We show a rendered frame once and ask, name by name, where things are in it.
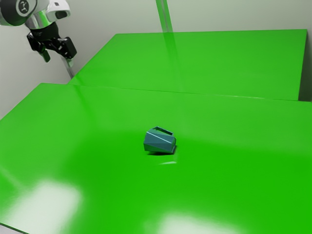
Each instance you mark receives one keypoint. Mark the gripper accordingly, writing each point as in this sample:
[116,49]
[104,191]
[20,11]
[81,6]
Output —
[45,33]

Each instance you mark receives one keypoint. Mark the teal faceted mug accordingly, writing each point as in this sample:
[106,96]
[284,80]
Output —
[159,142]

